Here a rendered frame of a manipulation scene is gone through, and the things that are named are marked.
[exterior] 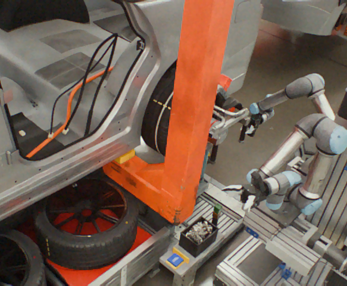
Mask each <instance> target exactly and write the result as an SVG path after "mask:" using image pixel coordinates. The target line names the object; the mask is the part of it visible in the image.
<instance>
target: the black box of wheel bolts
mask: <svg viewBox="0 0 347 286"><path fill-rule="evenodd" d="M218 230H219V228H218V227H216V226H215V225H213V224H212V223H211V222H210V221H207V220H206V219H205V218H204V217H203V216H201V217H200V218H199V219H198V220H196V221H194V222H193V223H191V224H190V225H189V226H188V227H187V228H185V229H184V230H182V231H181V232H180V238H179V246H180V247H181V248H183V249H184V250H186V251H187V252H188V253H189V254H190V255H192V256H193V257H194V258H196V257H198V256H199V255H200V254H201V253H202V252H203V251H205V250H206V249H207V247H209V246H210V245H211V244H212V243H214V242H215V241H216V237H217V234H218Z"/></svg>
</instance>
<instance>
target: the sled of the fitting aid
mask: <svg viewBox="0 0 347 286"><path fill-rule="evenodd" d="M209 184H210V182H209V181H206V180H205V179H204V180H203V182H202V183H201V184H199V186H198V192H197V196H196V197H198V196H199V195H201V194H202V193H203V192H204V191H205V190H206V189H208V187H209Z"/></svg>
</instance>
